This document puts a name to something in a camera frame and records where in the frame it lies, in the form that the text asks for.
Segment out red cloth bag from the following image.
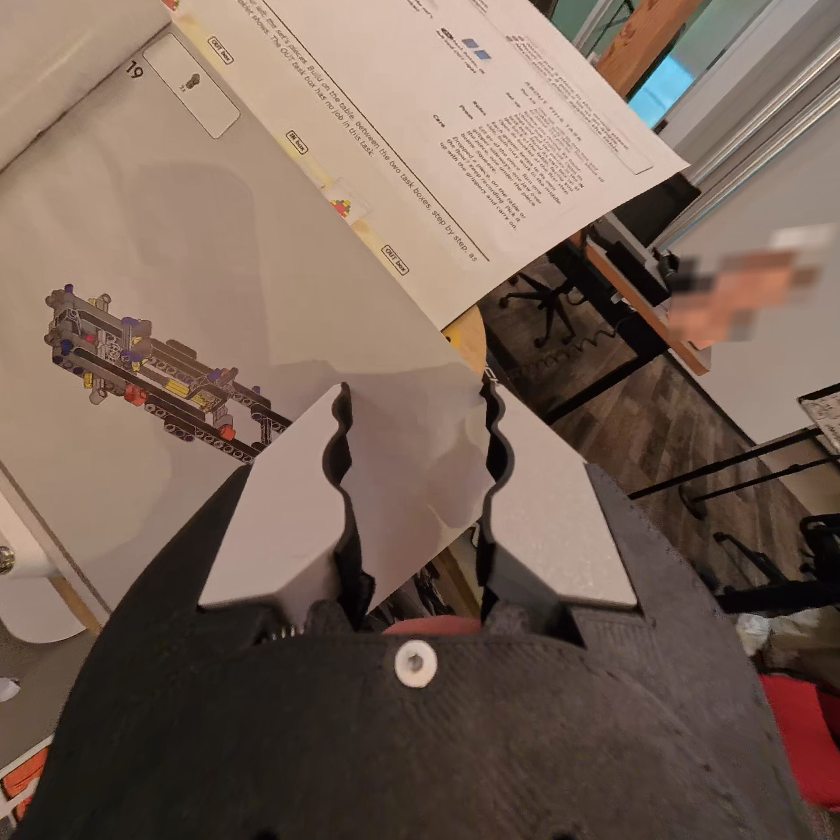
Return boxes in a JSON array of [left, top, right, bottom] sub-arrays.
[[758, 672, 840, 816]]

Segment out printed white paper sheet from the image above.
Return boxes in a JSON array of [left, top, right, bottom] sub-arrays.
[[161, 0, 691, 332]]

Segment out orange object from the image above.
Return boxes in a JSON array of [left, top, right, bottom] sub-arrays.
[[0, 747, 51, 823]]

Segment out lego instruction booklet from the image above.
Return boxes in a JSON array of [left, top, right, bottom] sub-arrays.
[[0, 0, 497, 595]]

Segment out black office chair base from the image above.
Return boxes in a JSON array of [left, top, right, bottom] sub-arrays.
[[497, 268, 580, 350]]

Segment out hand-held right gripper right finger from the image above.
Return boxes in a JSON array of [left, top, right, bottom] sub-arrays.
[[476, 384, 639, 641]]

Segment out aluminium frame rails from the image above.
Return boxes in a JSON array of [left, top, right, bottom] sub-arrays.
[[655, 18, 840, 253]]

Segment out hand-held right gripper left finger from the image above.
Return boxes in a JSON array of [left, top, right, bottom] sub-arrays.
[[197, 382, 376, 632]]

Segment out wooden beam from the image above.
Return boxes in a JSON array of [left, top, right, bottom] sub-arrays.
[[594, 0, 704, 99]]

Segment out white book stand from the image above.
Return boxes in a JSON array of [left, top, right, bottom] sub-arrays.
[[0, 308, 487, 647]]

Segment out wooden desk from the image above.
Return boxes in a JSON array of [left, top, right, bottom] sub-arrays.
[[583, 223, 714, 378]]

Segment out black floor stand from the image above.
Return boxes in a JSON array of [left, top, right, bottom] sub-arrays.
[[629, 425, 840, 614]]

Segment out coiled black cable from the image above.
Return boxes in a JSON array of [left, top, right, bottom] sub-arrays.
[[524, 328, 619, 389]]

